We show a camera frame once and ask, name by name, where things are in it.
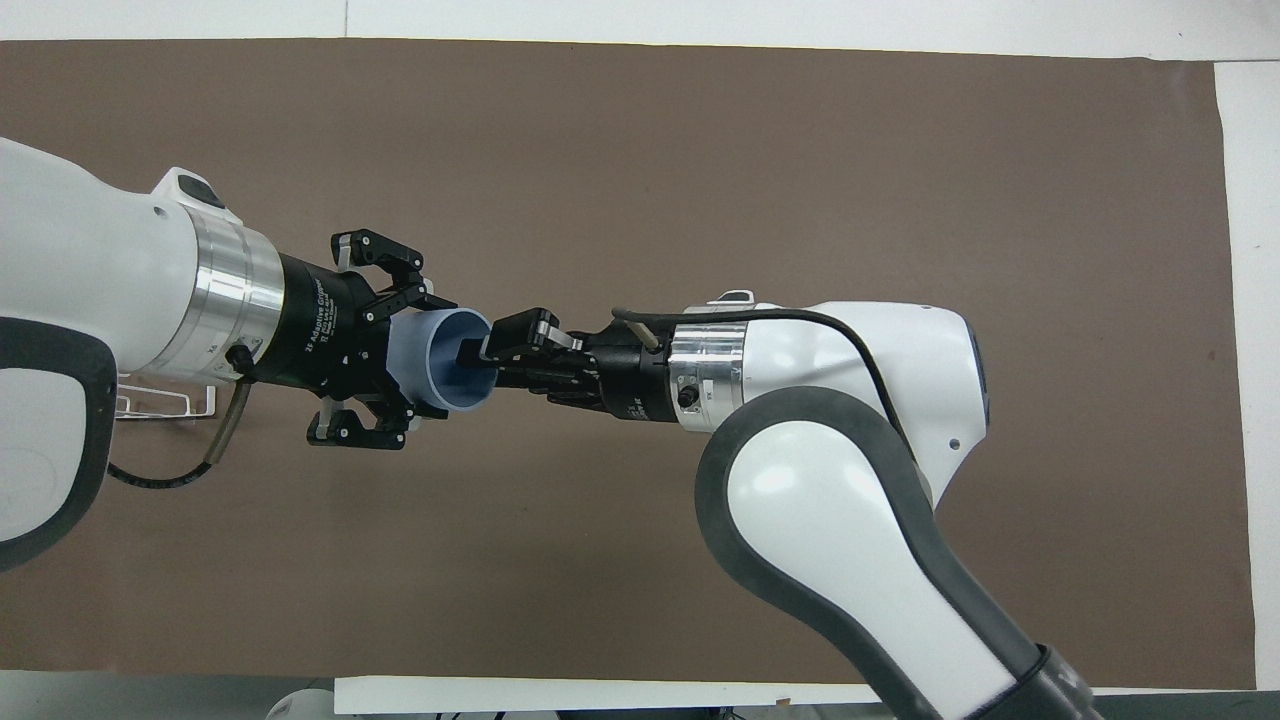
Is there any white wire cup holder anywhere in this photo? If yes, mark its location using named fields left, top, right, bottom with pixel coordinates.
left=114, top=371, right=218, bottom=422

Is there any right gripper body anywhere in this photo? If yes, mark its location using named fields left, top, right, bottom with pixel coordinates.
left=583, top=322, right=674, bottom=424

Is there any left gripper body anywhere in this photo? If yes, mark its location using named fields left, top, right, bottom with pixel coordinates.
left=247, top=252, right=403, bottom=403

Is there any black cable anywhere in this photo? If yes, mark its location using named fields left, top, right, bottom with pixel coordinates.
left=107, top=343, right=255, bottom=493
left=611, top=306, right=917, bottom=456

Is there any light blue cup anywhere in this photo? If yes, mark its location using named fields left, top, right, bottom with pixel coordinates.
left=385, top=306, right=498, bottom=414

